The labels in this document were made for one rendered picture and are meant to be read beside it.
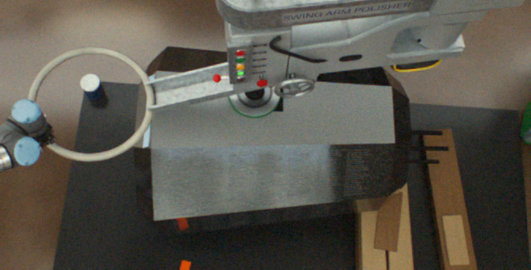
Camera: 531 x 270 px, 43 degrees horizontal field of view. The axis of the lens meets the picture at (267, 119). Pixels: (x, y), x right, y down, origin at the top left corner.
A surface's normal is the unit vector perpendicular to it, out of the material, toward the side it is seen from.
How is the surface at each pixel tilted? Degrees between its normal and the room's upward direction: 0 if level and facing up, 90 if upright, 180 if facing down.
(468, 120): 0
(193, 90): 15
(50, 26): 0
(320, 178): 45
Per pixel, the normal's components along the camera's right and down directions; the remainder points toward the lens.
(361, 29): -0.61, -0.20
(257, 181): 0.04, 0.40
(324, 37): -0.04, -0.35
